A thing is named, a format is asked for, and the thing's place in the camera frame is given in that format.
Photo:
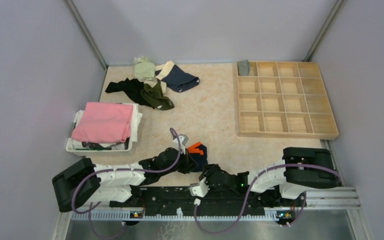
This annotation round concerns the white folded cloth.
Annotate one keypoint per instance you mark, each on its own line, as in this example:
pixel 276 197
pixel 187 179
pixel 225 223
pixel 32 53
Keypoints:
pixel 79 115

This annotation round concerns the light green underwear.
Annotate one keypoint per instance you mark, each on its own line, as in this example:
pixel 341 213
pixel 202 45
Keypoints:
pixel 143 69

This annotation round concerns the white perforated plastic basket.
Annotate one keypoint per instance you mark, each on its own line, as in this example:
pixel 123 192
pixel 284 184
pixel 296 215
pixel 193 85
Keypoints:
pixel 100 149

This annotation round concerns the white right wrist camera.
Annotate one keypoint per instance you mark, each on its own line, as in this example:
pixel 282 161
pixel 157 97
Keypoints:
pixel 199 189

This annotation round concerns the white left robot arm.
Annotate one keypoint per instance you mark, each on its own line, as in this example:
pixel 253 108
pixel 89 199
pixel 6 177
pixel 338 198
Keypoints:
pixel 86 182

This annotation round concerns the navy underwear cream waistband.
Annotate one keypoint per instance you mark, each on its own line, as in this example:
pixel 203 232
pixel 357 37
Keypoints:
pixel 175 78

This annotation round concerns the wooden compartment tray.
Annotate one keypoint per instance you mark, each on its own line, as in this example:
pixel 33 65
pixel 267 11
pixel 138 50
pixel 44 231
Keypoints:
pixel 284 99

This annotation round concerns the pink folded cloth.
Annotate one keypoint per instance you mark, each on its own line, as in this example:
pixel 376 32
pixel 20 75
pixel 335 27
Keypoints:
pixel 104 123

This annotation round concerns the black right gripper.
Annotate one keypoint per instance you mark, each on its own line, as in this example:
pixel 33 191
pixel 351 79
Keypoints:
pixel 207 172

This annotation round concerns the black underwear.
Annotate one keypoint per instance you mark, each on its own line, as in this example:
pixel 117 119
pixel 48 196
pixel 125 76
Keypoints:
pixel 132 88

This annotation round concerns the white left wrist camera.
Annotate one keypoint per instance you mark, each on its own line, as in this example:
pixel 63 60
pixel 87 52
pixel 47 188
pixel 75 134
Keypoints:
pixel 180 142

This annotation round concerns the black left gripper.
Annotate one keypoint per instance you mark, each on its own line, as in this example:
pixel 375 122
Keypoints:
pixel 188 163

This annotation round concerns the navy orange underwear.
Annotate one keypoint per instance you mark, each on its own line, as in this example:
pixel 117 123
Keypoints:
pixel 199 153

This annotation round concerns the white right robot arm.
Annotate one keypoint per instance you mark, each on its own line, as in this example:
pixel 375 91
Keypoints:
pixel 300 169

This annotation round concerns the aluminium frame rail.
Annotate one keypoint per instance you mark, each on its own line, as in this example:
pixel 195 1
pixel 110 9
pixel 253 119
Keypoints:
pixel 330 214

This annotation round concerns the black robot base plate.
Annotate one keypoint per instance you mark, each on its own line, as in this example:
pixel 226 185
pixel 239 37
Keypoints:
pixel 164 201

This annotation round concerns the dark green underwear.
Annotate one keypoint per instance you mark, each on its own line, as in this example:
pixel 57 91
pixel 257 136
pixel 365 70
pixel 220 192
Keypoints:
pixel 155 97

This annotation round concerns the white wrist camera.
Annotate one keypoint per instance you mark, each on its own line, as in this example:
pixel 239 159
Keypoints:
pixel 199 189
pixel 180 142

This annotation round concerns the grey underwear white waistband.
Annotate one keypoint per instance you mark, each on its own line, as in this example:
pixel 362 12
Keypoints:
pixel 243 67

